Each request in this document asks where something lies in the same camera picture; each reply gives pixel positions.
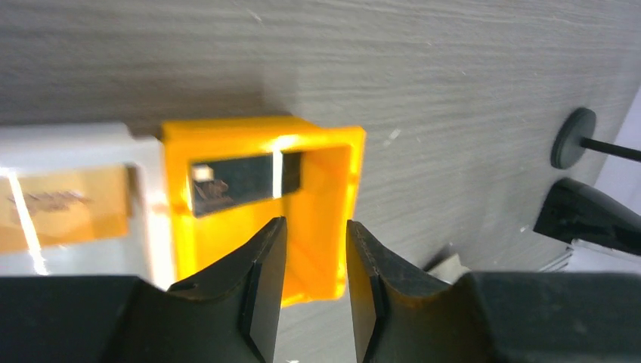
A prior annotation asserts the red microphone on black stand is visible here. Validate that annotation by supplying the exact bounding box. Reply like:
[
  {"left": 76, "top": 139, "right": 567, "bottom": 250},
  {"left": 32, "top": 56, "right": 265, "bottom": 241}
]
[{"left": 550, "top": 107, "right": 640, "bottom": 170}]

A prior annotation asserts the white plastic bin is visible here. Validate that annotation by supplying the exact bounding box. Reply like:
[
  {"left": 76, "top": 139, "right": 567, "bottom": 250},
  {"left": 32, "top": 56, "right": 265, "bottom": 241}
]
[{"left": 1, "top": 123, "right": 176, "bottom": 289}]

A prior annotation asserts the tan card in white bin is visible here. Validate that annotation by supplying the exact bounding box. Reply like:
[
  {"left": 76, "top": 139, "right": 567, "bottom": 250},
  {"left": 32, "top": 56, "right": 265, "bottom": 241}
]
[{"left": 1, "top": 166, "right": 130, "bottom": 253}]

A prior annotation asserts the black stand with clear plate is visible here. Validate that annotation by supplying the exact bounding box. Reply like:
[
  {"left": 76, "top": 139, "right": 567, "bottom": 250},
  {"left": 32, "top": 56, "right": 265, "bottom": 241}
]
[{"left": 533, "top": 178, "right": 640, "bottom": 256}]

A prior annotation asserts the blue grey card holder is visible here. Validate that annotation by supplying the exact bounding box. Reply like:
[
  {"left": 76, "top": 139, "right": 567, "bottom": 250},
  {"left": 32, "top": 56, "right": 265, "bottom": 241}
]
[{"left": 423, "top": 253, "right": 471, "bottom": 284}]

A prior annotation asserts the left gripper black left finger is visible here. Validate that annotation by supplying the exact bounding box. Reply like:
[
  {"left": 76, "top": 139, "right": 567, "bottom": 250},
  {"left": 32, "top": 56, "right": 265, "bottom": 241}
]
[{"left": 1, "top": 217, "right": 287, "bottom": 362}]

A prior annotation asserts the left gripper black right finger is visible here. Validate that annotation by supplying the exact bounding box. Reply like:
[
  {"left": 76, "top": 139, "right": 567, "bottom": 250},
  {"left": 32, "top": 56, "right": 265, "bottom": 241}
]
[{"left": 346, "top": 221, "right": 640, "bottom": 362}]

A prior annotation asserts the orange plastic bin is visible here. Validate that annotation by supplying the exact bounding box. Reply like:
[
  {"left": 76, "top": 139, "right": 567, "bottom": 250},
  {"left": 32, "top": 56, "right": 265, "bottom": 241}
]
[{"left": 162, "top": 116, "right": 366, "bottom": 307}]

